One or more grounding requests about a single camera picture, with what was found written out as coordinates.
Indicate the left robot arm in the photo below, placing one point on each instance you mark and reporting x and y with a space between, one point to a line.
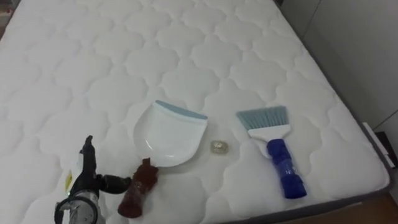
82 207

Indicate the small clear plastic wrapper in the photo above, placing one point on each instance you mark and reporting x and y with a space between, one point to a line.
219 147

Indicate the grey bed with white mattress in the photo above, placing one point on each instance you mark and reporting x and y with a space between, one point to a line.
186 46

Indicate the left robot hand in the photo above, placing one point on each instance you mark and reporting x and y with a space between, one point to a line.
87 177

